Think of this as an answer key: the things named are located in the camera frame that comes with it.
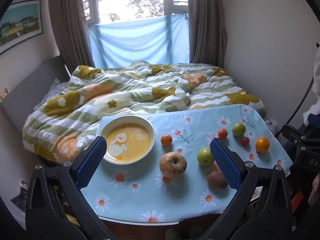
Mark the light blue window cloth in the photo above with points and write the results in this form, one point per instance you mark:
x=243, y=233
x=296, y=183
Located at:
x=137, y=42

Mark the grey patterned pillow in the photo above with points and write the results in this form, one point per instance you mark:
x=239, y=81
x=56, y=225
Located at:
x=56, y=86

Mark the window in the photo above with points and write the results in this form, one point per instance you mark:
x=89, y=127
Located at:
x=130, y=0

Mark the person's right hand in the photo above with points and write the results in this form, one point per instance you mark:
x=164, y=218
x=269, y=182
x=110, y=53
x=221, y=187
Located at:
x=315, y=190

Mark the person's white robe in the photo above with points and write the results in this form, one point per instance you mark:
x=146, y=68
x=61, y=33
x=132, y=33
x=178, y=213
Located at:
x=315, y=92

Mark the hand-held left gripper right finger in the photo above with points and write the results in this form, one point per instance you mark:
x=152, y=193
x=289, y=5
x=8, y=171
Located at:
x=225, y=165

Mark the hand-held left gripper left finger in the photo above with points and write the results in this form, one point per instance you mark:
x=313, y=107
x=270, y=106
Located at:
x=91, y=160

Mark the brown kiwi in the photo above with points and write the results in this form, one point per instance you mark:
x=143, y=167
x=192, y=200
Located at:
x=215, y=181

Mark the green apple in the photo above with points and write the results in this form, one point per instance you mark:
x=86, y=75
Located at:
x=238, y=129
x=205, y=156

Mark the white table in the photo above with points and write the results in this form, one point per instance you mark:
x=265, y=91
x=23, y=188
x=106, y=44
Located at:
x=150, y=222

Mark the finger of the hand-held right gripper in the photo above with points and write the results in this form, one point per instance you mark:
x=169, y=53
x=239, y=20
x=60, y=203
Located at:
x=288, y=128

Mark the brown curtain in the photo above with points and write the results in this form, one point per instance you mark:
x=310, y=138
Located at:
x=72, y=22
x=205, y=22

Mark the grey bed headboard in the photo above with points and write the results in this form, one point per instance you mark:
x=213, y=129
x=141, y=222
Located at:
x=32, y=85

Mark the wrinkled brown apple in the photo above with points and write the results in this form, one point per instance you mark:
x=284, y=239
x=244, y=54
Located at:
x=173, y=165

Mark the small tangerine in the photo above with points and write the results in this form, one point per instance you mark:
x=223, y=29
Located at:
x=166, y=140
x=222, y=134

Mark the green striped floral blanket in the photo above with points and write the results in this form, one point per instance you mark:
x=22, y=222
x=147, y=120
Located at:
x=100, y=100

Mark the framed wall poster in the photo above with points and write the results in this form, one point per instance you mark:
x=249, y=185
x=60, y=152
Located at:
x=20, y=25

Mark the cherry tomato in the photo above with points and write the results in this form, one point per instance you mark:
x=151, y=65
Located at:
x=245, y=141

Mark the cream bowl with duck print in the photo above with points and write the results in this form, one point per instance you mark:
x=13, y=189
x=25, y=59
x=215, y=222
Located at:
x=130, y=140

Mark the blue daisy tablecloth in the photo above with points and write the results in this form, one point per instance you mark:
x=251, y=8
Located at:
x=150, y=192

